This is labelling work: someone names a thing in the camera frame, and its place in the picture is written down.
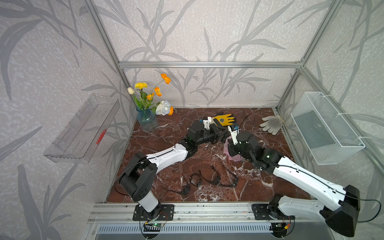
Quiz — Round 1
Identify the pink fluffy cloth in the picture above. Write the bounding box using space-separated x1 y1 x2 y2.
223 137 242 162

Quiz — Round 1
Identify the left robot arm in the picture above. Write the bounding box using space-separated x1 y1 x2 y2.
116 118 239 216

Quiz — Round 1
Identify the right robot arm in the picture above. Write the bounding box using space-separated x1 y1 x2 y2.
228 130 360 238

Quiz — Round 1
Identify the yellow black work glove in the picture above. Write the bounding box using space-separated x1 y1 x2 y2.
212 114 236 127

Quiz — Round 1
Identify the white knit glove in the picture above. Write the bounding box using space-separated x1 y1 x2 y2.
260 116 285 136

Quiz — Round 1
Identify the blue glass vase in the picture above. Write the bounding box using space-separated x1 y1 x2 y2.
137 108 158 132

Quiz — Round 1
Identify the artificial flower bouquet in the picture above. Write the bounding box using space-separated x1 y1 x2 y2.
127 74 172 115

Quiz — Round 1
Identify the right circuit board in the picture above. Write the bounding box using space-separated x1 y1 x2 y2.
270 223 292 239

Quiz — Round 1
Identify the circuit board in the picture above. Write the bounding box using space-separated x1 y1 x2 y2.
270 223 292 239
143 222 163 232

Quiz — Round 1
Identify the left circuit board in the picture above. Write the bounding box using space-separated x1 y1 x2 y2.
143 222 163 232

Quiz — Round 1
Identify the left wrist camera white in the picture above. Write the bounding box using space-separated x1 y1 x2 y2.
202 117 215 130

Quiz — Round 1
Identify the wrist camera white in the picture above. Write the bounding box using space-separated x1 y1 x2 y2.
202 117 215 130
228 124 240 145

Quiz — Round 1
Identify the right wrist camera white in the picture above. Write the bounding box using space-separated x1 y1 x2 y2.
228 124 240 145

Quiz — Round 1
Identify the black watch curled strap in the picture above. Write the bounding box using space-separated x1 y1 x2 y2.
190 173 204 187

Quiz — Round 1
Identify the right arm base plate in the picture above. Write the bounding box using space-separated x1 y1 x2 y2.
252 202 296 221

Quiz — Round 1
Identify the white wire mesh basket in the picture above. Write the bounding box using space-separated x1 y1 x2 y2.
291 92 366 165

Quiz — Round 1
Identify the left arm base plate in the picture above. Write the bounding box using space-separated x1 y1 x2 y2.
133 204 175 222

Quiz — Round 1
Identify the aluminium frame crossbar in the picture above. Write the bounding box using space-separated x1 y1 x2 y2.
119 62 301 69

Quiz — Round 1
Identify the clear plastic wall tray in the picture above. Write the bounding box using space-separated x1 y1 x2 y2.
43 94 121 164

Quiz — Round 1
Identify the aluminium front rail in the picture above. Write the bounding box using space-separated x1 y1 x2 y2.
88 197 325 224

